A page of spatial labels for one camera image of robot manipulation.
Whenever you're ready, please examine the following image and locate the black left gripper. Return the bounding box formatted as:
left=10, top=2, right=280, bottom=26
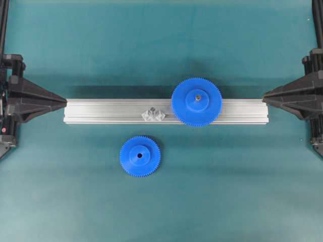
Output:
left=1, top=54, right=67, bottom=159

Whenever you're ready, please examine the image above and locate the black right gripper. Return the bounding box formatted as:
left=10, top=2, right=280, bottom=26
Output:
left=262, top=49, right=323, bottom=158

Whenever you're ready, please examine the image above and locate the small blue plastic gear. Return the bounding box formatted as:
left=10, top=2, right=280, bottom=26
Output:
left=119, top=136, right=161, bottom=177

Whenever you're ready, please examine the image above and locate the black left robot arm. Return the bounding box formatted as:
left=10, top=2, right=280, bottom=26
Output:
left=1, top=1, right=67, bottom=158

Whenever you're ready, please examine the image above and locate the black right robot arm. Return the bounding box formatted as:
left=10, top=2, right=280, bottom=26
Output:
left=262, top=1, right=322, bottom=156

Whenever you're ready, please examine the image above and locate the large blue plastic gear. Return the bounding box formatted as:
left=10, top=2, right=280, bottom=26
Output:
left=171, top=78, right=223, bottom=127

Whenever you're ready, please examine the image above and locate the silver aluminium extrusion rail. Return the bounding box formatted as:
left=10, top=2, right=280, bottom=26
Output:
left=63, top=99, right=269, bottom=125

